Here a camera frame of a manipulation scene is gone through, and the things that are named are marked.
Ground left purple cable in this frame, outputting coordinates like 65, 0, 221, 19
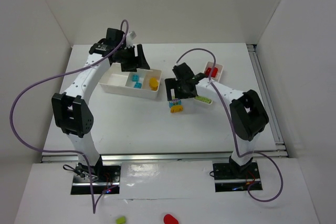
9, 19, 130, 214

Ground orange sun round lego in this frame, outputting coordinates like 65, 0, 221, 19
149, 78, 159, 91

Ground red round piece foreground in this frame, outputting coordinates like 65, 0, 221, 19
163, 214, 179, 224

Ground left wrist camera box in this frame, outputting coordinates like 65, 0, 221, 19
128, 31, 137, 40

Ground aluminium rail right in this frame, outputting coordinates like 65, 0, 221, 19
246, 44, 289, 158

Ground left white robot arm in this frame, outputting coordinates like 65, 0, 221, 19
51, 28, 150, 177

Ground aluminium rail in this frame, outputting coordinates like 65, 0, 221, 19
246, 44, 289, 158
41, 151, 237, 168

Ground white divided container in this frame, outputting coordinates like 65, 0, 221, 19
193, 60, 224, 105
99, 63, 162, 100

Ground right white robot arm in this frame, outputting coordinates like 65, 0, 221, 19
164, 63, 269, 174

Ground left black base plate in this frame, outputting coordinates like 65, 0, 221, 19
70, 165, 121, 195

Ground red lego brick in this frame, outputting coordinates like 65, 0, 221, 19
205, 68, 212, 76
210, 67, 218, 78

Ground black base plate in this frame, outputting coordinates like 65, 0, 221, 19
209, 162, 263, 193
70, 165, 121, 195

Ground teal and green lego stack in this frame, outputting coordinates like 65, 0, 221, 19
131, 74, 140, 82

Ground teal flower lego brick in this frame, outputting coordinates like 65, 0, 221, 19
169, 99, 182, 108

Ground teal square lego brick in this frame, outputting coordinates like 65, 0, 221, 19
134, 82, 142, 89

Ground light green lego brick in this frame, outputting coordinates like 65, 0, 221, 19
195, 96, 212, 104

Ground green lego on foreground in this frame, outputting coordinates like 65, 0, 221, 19
115, 216, 127, 224

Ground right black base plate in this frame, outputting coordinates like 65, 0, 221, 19
209, 162, 263, 193

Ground aluminium rail front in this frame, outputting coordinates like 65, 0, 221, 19
41, 151, 237, 168

